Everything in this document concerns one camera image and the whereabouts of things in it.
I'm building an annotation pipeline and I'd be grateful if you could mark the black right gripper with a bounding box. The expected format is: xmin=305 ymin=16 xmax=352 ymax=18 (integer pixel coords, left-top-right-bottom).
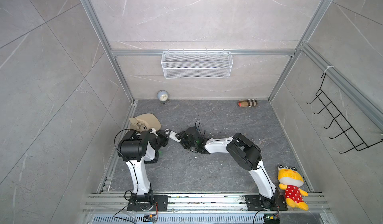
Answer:
xmin=174 ymin=131 xmax=198 ymax=150

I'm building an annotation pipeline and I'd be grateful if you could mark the white remote control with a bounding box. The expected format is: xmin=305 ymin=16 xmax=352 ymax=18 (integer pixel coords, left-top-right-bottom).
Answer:
xmin=169 ymin=131 xmax=181 ymax=143

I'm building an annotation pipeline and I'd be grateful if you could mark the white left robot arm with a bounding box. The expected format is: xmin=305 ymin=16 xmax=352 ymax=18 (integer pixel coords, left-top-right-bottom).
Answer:
xmin=114 ymin=128 xmax=171 ymax=196

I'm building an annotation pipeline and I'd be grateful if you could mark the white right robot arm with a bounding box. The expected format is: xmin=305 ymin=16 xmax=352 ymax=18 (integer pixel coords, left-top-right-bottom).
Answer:
xmin=175 ymin=127 xmax=277 ymax=201

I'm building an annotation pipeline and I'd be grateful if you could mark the beige cap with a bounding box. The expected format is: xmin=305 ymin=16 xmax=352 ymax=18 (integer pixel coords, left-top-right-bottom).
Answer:
xmin=129 ymin=113 xmax=161 ymax=132

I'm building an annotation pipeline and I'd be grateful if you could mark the small grey desk clock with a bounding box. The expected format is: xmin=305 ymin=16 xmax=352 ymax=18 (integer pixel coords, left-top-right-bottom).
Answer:
xmin=157 ymin=90 xmax=169 ymax=103

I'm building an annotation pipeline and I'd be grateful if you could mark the yellow plush toy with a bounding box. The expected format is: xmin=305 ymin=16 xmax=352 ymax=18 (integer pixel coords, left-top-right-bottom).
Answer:
xmin=278 ymin=165 xmax=309 ymax=211

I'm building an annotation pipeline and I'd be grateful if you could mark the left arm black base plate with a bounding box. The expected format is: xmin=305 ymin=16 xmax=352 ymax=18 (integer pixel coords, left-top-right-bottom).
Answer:
xmin=127 ymin=195 xmax=169 ymax=212

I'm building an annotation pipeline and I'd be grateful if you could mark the white wire mesh basket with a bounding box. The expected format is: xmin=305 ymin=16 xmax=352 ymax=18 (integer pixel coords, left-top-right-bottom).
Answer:
xmin=161 ymin=51 xmax=233 ymax=79

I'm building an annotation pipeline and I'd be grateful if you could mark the aluminium front rail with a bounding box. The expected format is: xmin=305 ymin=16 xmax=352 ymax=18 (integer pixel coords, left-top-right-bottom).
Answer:
xmin=82 ymin=193 xmax=331 ymax=214

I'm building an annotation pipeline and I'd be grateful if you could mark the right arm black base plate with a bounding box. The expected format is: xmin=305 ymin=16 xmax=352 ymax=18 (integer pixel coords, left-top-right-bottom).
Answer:
xmin=245 ymin=194 xmax=288 ymax=211

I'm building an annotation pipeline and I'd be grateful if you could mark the black wall hook rack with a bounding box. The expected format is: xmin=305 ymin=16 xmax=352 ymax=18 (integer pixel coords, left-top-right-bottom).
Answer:
xmin=306 ymin=73 xmax=383 ymax=154

